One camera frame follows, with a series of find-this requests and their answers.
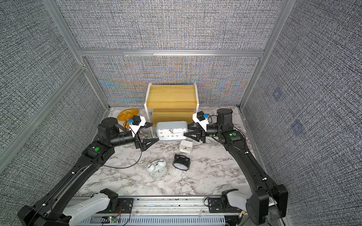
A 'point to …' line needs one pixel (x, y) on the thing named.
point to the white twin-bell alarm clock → (157, 168)
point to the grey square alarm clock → (171, 131)
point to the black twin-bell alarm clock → (181, 162)
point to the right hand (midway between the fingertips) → (186, 127)
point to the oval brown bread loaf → (127, 114)
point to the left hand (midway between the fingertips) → (156, 130)
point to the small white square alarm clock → (185, 146)
